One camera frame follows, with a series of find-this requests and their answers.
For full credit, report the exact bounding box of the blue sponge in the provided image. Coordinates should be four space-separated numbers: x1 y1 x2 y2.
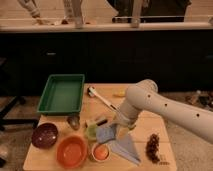
96 125 116 143

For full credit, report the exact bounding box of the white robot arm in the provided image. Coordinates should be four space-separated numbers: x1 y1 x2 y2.
115 79 213 144

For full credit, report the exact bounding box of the orange red bowl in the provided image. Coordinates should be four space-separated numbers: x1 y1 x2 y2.
56 135 88 169

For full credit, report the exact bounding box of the dark purple bowl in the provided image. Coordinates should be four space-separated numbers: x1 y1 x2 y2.
31 123 58 149

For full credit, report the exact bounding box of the grey blue folded cloth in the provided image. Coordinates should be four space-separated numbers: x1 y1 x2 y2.
108 134 141 165

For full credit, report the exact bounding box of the white black marker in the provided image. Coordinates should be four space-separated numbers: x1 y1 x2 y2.
85 116 108 126

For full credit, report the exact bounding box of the yellow banana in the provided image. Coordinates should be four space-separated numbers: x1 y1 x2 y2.
113 91 125 98

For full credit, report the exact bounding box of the light green cup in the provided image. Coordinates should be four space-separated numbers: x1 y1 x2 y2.
85 124 97 141

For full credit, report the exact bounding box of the small cup with orange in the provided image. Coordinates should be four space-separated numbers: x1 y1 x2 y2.
91 143 110 162

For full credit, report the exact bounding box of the bunch of dark grapes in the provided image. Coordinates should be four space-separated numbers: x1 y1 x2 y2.
146 134 160 163

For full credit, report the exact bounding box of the brown avocado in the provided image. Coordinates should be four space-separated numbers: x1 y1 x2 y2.
67 116 80 130

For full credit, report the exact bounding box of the green plastic tray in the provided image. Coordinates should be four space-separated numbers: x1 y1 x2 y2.
37 74 85 116

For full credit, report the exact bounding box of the black office chair base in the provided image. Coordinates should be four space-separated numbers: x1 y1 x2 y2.
0 58 38 132

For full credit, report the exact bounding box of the white handled brush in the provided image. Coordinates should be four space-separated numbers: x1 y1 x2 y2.
87 86 117 111

